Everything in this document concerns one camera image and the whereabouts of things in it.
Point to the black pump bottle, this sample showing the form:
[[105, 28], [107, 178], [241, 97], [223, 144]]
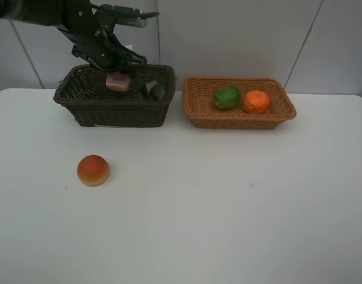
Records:
[[152, 91]]

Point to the dark brown wicker basket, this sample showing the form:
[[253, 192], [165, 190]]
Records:
[[76, 93]]

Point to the pink lotion bottle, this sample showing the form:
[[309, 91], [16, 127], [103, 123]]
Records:
[[116, 81]]

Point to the round bread bun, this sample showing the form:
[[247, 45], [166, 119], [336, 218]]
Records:
[[93, 170]]

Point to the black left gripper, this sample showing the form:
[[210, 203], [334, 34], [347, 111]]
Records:
[[91, 29]]

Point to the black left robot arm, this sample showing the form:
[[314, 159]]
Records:
[[44, 13]]

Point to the green lime fruit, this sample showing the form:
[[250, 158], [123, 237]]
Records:
[[227, 98]]

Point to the light orange wicker basket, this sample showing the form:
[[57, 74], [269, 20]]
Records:
[[198, 94]]

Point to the orange tangerine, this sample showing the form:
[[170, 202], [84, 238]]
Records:
[[256, 102]]

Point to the translucent purple plastic cup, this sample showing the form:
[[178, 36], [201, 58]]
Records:
[[99, 84]]

